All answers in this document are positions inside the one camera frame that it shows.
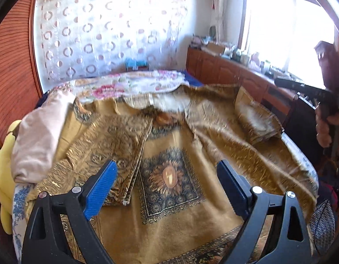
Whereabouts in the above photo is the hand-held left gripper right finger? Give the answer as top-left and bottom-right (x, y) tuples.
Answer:
(217, 159), (315, 264)

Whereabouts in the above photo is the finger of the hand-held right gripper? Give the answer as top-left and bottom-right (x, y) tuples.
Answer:
(275, 77), (328, 101)

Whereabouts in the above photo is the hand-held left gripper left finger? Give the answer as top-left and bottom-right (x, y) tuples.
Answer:
(21, 160), (118, 264)

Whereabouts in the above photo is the gold patterned jacket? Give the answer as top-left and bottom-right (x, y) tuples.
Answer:
(27, 84), (320, 264)

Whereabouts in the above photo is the person's right hand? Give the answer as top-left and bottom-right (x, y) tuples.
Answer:
(315, 103), (339, 148)

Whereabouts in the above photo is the dark cloth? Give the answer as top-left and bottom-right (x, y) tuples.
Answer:
(285, 96), (326, 165)

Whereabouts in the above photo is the bright window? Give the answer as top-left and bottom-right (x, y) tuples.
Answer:
(241, 0), (337, 80)

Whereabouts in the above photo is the row of bottles and jars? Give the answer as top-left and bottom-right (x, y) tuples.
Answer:
(191, 26), (296, 80)

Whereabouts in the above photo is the pale pink pillow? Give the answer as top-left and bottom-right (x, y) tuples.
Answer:
(11, 91), (77, 183)

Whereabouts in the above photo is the long wooden cabinet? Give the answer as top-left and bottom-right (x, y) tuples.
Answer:
(186, 47), (299, 127)

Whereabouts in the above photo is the cardboard box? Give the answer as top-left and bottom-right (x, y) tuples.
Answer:
(205, 42), (226, 55)

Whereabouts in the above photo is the dark dotted fabric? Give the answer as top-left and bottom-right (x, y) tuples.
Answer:
(310, 199), (336, 256)

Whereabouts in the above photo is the yellow cloth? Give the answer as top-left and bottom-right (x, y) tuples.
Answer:
(0, 119), (22, 235)

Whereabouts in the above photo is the pink floral blanket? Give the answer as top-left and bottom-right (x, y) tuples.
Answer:
(50, 70), (190, 105)

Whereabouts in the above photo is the navy blue blanket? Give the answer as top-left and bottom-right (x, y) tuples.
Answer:
(183, 71), (206, 87)

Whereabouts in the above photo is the pale window curtain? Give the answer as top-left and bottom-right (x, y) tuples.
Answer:
(211, 0), (252, 44)

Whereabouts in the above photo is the small blue toy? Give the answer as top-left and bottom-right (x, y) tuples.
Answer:
(125, 58), (148, 71)

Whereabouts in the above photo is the wooden slatted wardrobe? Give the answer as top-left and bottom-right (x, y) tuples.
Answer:
(0, 0), (45, 154)

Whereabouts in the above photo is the sheer circle-patterned wall curtain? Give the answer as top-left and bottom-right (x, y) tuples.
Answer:
(38, 0), (192, 81)

